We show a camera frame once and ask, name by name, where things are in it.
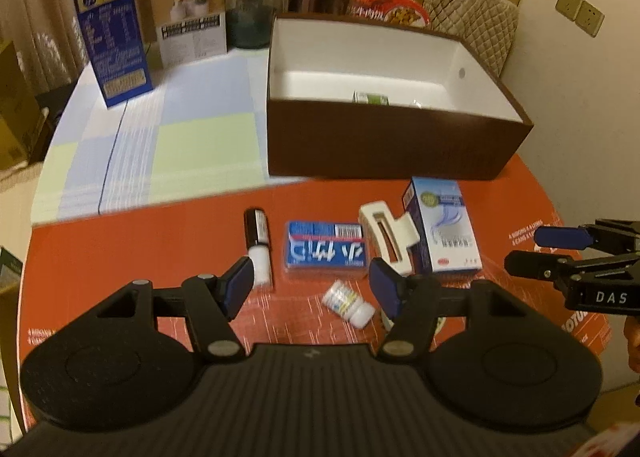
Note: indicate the brown cardboard box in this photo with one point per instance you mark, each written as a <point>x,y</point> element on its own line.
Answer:
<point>17,107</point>

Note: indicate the green and white medicine box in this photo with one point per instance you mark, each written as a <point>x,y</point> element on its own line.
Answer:
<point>370,98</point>

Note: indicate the white hair claw clip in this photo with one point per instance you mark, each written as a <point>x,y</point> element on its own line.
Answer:
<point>395,232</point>

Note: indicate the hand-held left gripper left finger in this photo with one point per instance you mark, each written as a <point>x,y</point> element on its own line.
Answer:
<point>237,287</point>

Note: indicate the white photo-print box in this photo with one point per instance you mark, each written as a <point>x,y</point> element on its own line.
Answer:
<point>190,12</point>

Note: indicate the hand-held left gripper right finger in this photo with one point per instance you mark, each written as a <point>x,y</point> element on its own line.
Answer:
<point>385,287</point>

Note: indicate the person's right hand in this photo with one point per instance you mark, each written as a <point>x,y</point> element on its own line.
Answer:
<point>634,352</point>

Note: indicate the blue floss pick box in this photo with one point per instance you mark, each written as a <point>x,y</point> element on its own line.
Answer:
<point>325,249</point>

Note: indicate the beige wall socket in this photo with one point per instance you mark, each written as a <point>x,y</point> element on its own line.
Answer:
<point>569,2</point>
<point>591,18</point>

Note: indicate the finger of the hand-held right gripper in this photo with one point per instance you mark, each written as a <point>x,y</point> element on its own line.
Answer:
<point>560,237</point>
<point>532,266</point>

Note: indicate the pastel checked tablecloth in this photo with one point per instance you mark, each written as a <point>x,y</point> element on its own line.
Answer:
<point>190,147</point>

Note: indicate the chair with quilted cover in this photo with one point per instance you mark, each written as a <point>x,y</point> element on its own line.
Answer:
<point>475,17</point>

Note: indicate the blue and white medicine box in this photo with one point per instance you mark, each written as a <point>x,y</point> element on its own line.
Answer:
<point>445,227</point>

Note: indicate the glass jar with green lid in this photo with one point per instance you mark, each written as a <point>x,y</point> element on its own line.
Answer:
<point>252,7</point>

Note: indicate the small white pill bottle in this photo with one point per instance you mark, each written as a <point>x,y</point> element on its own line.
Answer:
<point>347,302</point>

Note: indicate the tall blue carton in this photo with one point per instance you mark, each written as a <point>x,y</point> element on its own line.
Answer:
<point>110,27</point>

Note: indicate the red printed cardboard sheet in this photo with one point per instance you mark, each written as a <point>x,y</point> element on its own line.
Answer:
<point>150,247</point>

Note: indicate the brown storage box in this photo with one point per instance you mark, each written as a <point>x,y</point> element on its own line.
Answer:
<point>390,147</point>

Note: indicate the red snack packet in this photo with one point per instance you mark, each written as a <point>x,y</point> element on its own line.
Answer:
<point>390,7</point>

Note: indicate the dark roll-on bottle white cap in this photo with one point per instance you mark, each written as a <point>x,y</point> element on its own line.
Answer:
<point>257,247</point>

